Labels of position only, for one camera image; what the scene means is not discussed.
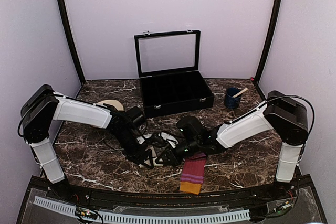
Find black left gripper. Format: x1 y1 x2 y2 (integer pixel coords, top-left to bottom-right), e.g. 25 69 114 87
112 129 152 170

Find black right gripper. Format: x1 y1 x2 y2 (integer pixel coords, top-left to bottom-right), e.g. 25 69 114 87
155 137 201 167

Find brown and white sock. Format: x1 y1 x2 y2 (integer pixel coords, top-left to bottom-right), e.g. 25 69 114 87
145 132 178 167

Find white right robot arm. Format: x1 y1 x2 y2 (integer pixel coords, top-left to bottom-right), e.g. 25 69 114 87
155 90 313 200

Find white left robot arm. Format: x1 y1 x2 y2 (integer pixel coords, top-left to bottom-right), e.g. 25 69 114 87
17 84 154 201

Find maroon purple orange sock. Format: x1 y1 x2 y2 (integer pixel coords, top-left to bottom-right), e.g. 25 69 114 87
179 152 207 195

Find dark blue mug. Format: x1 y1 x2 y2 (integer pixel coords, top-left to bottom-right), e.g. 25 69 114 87
224 87 242 109

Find black display box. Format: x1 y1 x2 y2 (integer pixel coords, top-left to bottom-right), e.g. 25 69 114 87
134 30 214 118

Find wooden stick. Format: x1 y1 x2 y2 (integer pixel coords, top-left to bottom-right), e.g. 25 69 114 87
233 88 248 98

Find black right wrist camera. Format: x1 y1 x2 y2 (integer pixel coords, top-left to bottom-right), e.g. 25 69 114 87
176 116 207 140

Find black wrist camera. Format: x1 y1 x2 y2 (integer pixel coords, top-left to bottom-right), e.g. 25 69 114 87
176 116 207 140
126 106 146 127

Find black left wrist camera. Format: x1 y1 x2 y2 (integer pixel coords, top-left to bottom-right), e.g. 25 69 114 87
126 106 146 127

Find white slotted cable duct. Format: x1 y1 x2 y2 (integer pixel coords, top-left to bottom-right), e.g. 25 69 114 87
33 196 250 223

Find black front table rail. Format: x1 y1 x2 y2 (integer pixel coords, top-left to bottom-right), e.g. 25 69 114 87
26 174 313 210

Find black left corner post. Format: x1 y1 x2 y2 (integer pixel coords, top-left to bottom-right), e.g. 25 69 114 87
57 0 86 85

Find black corner post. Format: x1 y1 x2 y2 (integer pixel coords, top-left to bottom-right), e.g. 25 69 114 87
57 0 86 85
254 0 281 86

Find black right corner post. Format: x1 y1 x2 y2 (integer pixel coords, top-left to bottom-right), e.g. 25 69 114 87
254 0 281 86

